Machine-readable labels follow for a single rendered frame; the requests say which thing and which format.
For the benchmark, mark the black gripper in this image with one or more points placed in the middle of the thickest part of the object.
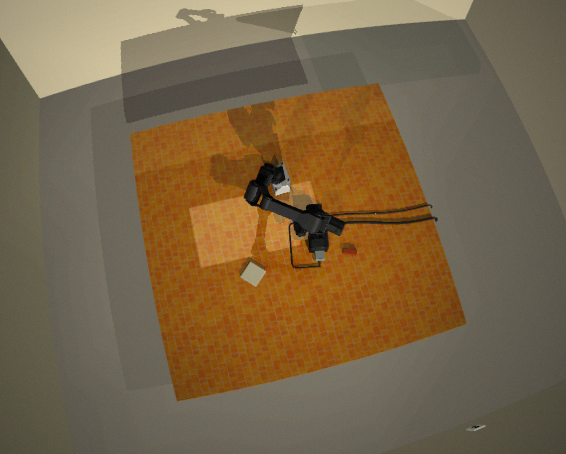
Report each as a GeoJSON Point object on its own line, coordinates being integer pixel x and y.
{"type": "Point", "coordinates": [316, 244]}

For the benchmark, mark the beige flat square slab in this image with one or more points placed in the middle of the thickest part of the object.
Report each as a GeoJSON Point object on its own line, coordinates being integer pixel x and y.
{"type": "Point", "coordinates": [253, 274]}

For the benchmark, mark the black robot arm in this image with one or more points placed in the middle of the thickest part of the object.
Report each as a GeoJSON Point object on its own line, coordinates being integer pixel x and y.
{"type": "Point", "coordinates": [313, 220]}

